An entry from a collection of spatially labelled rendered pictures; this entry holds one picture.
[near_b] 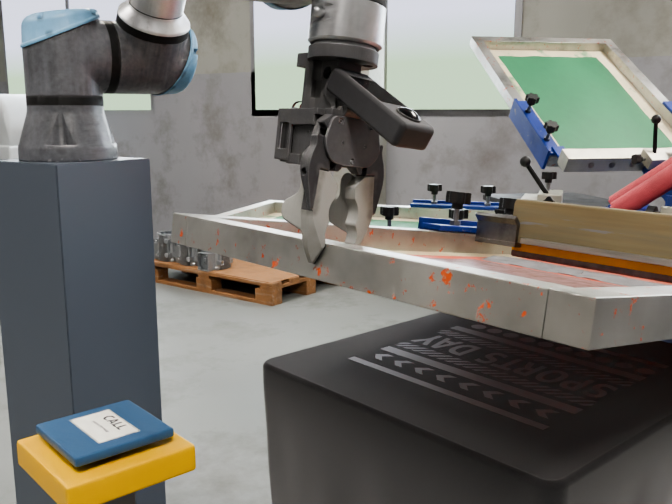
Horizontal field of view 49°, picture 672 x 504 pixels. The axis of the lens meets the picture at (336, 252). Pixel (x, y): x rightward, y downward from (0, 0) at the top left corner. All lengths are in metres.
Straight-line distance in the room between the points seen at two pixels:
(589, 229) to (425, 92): 4.17
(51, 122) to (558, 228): 0.81
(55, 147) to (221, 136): 5.30
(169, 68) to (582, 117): 1.70
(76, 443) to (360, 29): 0.47
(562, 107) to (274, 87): 3.72
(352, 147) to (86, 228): 0.57
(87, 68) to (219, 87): 5.27
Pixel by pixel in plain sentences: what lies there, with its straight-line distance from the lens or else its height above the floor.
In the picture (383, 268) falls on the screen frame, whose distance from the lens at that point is 0.66.
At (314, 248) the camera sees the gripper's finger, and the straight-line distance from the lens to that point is 0.71.
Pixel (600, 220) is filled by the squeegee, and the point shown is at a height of 1.11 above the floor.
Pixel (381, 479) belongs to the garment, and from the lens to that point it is 0.85.
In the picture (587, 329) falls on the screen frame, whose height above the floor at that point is 1.13.
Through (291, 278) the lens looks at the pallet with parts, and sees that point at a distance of 5.03.
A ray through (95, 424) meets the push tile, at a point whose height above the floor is 0.97.
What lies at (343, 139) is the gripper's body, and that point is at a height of 1.25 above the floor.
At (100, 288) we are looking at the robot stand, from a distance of 1.21.
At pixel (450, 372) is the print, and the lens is 0.95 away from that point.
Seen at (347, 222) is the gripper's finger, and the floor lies 1.16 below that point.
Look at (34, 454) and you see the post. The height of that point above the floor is 0.95.
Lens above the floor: 1.27
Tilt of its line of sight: 11 degrees down
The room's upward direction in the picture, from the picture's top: straight up
